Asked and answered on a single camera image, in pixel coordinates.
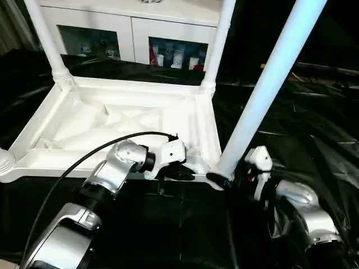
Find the white plastic table top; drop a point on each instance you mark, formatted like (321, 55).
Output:
(112, 117)

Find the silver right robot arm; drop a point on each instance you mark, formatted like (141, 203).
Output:
(308, 213)

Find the black table mat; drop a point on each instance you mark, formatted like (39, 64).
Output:
(308, 126)

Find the white glass-door cabinet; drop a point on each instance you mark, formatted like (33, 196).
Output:
(126, 19)

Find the grey curtain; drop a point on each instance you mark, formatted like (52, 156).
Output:
(14, 28)

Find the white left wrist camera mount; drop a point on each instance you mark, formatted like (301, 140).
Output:
(171, 154)

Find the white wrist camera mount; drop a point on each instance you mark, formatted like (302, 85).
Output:
(171, 154)
(259, 159)

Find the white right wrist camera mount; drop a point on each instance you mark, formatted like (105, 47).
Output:
(259, 159)

